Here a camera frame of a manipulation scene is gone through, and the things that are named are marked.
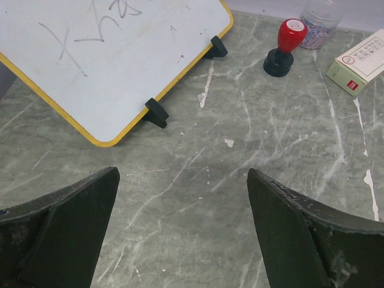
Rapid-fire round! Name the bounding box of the red black stamp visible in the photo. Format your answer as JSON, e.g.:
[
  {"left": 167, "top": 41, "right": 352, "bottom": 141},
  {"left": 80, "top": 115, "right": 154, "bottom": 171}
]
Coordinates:
[{"left": 263, "top": 19, "right": 308, "bottom": 77}]

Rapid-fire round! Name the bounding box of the yellow framed whiteboard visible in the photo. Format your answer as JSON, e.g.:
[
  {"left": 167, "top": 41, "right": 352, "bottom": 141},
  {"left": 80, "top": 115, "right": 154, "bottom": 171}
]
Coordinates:
[{"left": 1, "top": 1, "right": 233, "bottom": 147}]

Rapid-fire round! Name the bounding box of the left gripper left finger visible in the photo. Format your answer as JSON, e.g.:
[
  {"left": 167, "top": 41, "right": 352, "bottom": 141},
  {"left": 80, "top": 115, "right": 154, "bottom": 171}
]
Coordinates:
[{"left": 1, "top": 167, "right": 120, "bottom": 287}]

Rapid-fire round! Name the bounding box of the clear jar of paperclips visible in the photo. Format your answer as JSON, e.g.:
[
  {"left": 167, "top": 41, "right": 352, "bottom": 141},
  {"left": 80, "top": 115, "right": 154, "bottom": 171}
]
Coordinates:
[{"left": 300, "top": 0, "right": 344, "bottom": 50}]

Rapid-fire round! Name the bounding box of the white green staple box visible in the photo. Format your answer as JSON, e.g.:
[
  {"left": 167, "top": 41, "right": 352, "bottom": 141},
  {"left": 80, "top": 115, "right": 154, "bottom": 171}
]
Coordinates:
[{"left": 326, "top": 29, "right": 384, "bottom": 97}]

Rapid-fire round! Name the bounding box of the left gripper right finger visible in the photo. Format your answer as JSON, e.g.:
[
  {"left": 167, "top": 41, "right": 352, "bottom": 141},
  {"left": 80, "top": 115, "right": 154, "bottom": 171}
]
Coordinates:
[{"left": 247, "top": 169, "right": 383, "bottom": 287}]

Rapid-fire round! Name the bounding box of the black whiteboard foot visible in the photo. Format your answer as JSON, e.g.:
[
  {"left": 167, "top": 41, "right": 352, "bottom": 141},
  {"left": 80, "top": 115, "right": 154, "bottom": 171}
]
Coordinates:
[
  {"left": 204, "top": 36, "right": 228, "bottom": 59},
  {"left": 143, "top": 98, "right": 169, "bottom": 129}
]

